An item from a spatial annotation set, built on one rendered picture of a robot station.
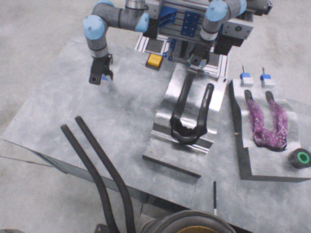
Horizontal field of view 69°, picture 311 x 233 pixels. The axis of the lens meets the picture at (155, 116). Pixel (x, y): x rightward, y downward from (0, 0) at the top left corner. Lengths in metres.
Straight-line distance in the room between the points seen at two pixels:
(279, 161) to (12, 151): 1.84
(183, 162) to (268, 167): 0.34
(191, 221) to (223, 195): 0.81
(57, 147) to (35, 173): 0.91
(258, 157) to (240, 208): 0.22
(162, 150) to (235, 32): 0.74
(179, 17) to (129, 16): 0.59
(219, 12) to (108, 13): 0.42
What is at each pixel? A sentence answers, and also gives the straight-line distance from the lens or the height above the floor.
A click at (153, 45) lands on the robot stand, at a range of 2.17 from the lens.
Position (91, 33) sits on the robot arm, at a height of 1.18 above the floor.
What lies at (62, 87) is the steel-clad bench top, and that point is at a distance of 1.23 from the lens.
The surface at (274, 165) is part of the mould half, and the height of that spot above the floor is 0.91.
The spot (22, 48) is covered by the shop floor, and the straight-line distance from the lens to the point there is 2.65.
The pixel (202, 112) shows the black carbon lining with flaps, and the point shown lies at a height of 0.89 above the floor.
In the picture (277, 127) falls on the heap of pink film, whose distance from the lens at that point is 1.13.
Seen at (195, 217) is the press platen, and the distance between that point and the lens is 0.24.
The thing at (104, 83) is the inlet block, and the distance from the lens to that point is 1.13.
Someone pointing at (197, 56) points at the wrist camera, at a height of 0.99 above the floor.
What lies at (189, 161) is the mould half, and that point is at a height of 0.86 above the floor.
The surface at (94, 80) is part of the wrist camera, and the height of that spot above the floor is 0.98.
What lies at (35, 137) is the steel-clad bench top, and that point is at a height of 0.80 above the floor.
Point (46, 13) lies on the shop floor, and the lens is 2.93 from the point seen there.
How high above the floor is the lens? 1.78
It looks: 64 degrees down
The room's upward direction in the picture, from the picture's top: 9 degrees clockwise
